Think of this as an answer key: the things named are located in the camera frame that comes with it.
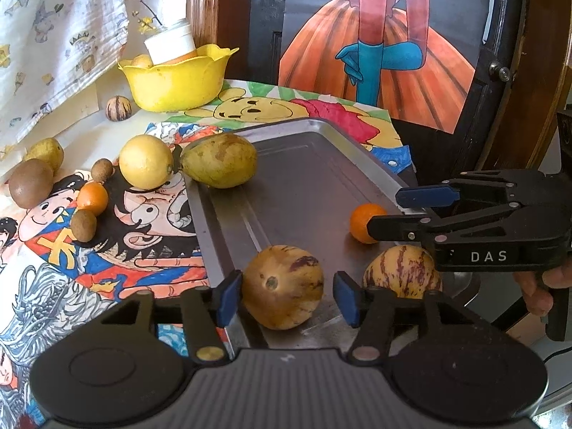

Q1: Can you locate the small striped melon by bowl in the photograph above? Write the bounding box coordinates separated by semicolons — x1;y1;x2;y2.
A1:
105;96;133;122

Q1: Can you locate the yellow plastic bowl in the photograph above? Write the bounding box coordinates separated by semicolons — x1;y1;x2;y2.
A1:
118;44;240;112

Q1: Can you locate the small orange mandarin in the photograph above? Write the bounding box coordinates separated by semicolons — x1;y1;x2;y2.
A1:
349;202;387;245
77;181;109;216

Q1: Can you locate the yellow fruit in bowl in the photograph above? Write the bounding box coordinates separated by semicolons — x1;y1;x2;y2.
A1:
130;54;153;69

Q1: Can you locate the white cartoon print cloth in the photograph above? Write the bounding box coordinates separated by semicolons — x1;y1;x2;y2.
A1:
0;0;131;162

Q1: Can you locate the metal baking tray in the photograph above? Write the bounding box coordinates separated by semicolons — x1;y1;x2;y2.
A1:
185;119;410;351

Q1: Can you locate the wooden frame post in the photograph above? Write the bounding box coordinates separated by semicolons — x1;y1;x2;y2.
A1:
187;0;251;79

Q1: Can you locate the colourful cartoon drawing mat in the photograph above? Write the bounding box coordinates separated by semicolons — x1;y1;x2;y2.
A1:
1;80;412;428

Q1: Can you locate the white jar with orange base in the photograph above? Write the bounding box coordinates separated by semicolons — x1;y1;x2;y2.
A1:
144;19;197;65

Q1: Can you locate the orange dress figure poster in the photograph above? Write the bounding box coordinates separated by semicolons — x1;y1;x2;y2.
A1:
278;0;475;134

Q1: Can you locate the yellow lemon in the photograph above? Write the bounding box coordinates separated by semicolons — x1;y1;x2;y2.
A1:
118;135;173;190

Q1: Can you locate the small brown kiwi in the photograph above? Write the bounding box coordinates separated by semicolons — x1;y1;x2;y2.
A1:
70;209;97;243

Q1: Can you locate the yellow potato-like fruit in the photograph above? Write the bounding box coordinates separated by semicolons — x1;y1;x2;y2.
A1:
24;138;65;173

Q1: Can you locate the person's right hand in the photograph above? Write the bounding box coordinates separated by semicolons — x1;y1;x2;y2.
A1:
513;258;572;317

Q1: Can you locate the yellow green mango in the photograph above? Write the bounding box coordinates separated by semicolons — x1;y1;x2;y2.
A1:
180;133;258;189

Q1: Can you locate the large brown kiwi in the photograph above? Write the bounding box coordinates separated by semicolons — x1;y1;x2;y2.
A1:
8;159;53;209

